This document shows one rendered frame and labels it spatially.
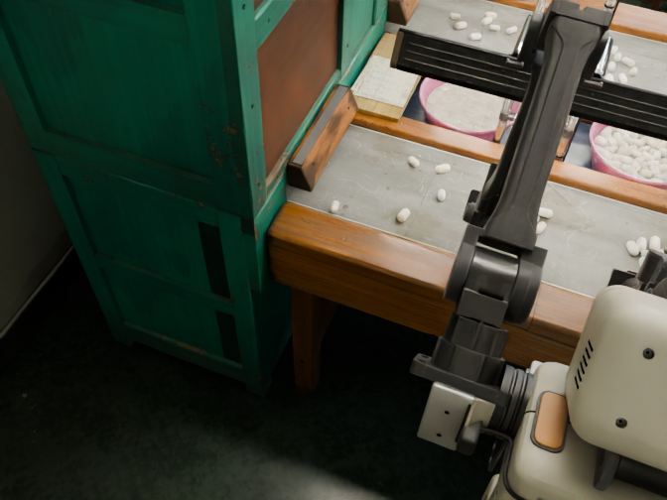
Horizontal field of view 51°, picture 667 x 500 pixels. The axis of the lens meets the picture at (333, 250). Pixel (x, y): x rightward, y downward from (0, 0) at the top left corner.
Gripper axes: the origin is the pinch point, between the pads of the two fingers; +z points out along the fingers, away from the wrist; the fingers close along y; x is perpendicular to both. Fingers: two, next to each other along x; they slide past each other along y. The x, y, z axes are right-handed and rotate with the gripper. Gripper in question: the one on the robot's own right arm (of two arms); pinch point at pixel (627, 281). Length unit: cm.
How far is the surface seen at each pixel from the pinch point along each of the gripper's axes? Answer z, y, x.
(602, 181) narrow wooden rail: 20.7, 9.0, -16.9
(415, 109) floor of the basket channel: 40, 59, -20
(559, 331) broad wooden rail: -13.5, 11.3, 11.4
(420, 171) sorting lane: 14, 50, -8
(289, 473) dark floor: 17, 62, 84
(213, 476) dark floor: 10, 81, 90
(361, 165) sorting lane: 11, 64, -6
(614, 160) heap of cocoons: 31.7, 6.7, -21.8
